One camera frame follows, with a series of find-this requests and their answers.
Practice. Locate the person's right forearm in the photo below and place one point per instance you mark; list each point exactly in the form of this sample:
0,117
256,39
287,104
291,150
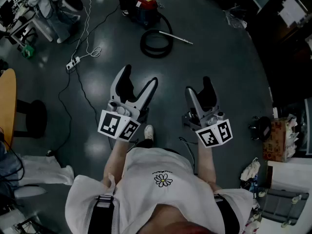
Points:
206,162

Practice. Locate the white desk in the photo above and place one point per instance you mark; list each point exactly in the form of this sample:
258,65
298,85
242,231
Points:
36,24

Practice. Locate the clear plastic bag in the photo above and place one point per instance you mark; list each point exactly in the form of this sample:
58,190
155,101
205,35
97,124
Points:
235,19

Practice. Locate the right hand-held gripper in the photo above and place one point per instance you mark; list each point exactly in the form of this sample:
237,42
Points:
212,135

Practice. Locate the round wooden table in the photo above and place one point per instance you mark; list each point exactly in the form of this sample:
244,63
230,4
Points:
7,106

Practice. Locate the person's black trouser leg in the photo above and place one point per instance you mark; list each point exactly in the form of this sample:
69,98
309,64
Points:
145,144

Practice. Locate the white power strip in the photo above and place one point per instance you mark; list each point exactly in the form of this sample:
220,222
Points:
73,63

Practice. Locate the black round device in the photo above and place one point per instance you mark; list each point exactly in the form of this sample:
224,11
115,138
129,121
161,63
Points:
262,128

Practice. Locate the black round table base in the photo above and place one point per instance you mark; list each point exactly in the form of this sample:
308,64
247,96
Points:
36,118

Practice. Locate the person's white flower-print shirt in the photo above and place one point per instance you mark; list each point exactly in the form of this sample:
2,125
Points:
151,194

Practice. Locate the person's left forearm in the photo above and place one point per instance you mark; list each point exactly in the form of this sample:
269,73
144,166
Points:
115,160

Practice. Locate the white paper sheet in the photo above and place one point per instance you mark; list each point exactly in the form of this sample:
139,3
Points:
292,11

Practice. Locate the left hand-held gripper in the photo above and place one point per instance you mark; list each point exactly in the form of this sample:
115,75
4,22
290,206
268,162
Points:
114,124

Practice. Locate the red-topped canister vacuum cleaner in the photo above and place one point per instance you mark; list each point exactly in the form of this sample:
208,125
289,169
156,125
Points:
146,11

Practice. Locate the grey panel with castors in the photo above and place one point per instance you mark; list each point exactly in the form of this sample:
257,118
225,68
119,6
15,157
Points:
280,205

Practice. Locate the silver metal vacuum tube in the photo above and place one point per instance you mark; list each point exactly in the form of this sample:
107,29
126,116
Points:
175,36

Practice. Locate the crumpled white bag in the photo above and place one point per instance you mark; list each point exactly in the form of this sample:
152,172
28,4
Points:
249,172

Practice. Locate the brown cardboard box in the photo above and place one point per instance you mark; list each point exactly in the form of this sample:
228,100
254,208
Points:
278,140

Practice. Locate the green object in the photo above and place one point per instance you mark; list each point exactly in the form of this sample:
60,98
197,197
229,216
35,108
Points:
27,51

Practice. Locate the black office chair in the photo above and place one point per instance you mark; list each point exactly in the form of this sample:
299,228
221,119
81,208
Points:
73,0

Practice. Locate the person's white shoe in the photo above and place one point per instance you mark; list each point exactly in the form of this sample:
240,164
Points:
148,130

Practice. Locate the white plastic bag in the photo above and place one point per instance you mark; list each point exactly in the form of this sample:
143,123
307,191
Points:
44,169

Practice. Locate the blue-grey garment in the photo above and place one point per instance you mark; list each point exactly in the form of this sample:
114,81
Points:
7,164

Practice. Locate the white box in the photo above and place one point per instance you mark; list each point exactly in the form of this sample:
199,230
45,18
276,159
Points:
292,177

